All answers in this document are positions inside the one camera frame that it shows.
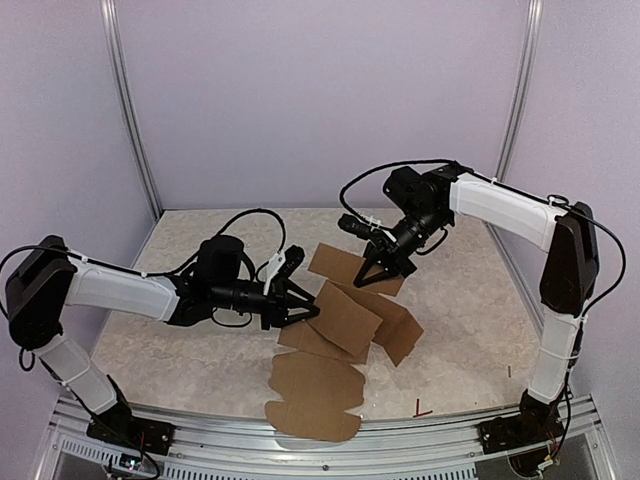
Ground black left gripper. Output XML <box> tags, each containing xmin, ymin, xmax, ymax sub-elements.
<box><xmin>211</xmin><ymin>278</ymin><xmax>320</xmax><ymax>330</ymax></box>

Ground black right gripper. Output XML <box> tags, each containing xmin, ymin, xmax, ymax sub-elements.
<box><xmin>353</xmin><ymin>205</ymin><xmax>449</xmax><ymax>287</ymax></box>

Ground brown cardboard box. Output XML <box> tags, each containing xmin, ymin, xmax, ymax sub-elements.
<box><xmin>264</xmin><ymin>243</ymin><xmax>424</xmax><ymax>443</ymax></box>

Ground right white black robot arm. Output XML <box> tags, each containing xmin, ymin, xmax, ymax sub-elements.
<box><xmin>338</xmin><ymin>159</ymin><xmax>599</xmax><ymax>453</ymax></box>

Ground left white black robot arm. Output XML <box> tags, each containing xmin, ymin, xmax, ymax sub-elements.
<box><xmin>1</xmin><ymin>234</ymin><xmax>320</xmax><ymax>455</ymax></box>

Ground small red stick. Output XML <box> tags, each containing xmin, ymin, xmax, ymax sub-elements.
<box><xmin>413</xmin><ymin>398</ymin><xmax>433</xmax><ymax>418</ymax></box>

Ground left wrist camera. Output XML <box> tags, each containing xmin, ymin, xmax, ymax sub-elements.
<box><xmin>263</xmin><ymin>245</ymin><xmax>305</xmax><ymax>295</ymax></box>

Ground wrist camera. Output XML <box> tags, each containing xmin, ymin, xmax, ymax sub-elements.
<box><xmin>263</xmin><ymin>245</ymin><xmax>305</xmax><ymax>295</ymax></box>
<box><xmin>337</xmin><ymin>213</ymin><xmax>395</xmax><ymax>242</ymax></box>

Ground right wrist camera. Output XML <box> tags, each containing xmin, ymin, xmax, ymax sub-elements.
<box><xmin>337</xmin><ymin>213</ymin><xmax>395</xmax><ymax>242</ymax></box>

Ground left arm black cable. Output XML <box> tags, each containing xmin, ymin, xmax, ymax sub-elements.
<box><xmin>174</xmin><ymin>208</ymin><xmax>289</xmax><ymax>329</ymax></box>

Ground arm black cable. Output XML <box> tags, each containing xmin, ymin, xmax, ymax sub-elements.
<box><xmin>174</xmin><ymin>208</ymin><xmax>289</xmax><ymax>329</ymax></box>
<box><xmin>339</xmin><ymin>159</ymin><xmax>461</xmax><ymax>219</ymax></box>

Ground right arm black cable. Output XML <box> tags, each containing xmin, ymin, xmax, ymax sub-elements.
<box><xmin>339</xmin><ymin>159</ymin><xmax>461</xmax><ymax>219</ymax></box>

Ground right aluminium corner post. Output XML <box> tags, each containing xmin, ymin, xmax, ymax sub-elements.
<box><xmin>482</xmin><ymin>0</ymin><xmax>544</xmax><ymax>221</ymax></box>

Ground aluminium corner post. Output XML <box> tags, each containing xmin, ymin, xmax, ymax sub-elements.
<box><xmin>100</xmin><ymin>0</ymin><xmax>164</xmax><ymax>222</ymax></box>
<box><xmin>482</xmin><ymin>0</ymin><xmax>544</xmax><ymax>221</ymax></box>

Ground front aluminium frame rail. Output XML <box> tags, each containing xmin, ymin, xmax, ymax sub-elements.
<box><xmin>28</xmin><ymin>396</ymin><xmax>623</xmax><ymax>479</ymax></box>

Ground left aluminium corner post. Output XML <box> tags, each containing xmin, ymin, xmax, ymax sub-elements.
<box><xmin>100</xmin><ymin>0</ymin><xmax>164</xmax><ymax>222</ymax></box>

